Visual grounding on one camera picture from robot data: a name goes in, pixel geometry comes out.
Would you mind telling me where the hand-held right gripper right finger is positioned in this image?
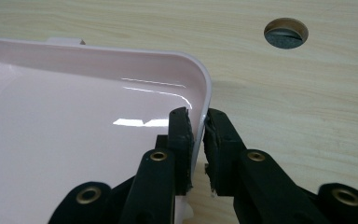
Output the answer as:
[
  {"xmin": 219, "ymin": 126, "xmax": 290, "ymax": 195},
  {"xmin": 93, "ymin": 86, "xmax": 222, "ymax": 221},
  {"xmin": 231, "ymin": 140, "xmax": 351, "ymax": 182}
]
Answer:
[{"xmin": 202, "ymin": 107, "xmax": 331, "ymax": 224}]

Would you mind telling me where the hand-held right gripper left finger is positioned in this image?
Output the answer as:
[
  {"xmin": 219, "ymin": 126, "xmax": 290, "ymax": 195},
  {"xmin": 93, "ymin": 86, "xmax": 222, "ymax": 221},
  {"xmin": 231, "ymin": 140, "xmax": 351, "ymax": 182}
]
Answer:
[{"xmin": 126, "ymin": 106, "xmax": 197, "ymax": 224}]

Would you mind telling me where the pink storage box white handle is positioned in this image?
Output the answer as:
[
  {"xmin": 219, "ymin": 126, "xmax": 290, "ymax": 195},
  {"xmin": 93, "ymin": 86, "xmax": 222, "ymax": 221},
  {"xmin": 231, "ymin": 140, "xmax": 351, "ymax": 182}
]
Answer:
[{"xmin": 0, "ymin": 36, "xmax": 213, "ymax": 224}]

